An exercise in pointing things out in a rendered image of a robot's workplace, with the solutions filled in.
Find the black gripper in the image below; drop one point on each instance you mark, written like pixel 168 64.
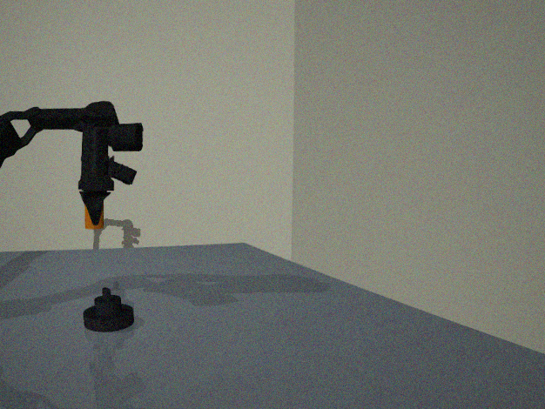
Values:
pixel 94 182

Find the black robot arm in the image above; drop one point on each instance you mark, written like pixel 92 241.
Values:
pixel 98 122

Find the orange cylinder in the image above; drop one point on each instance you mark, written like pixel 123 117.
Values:
pixel 89 224

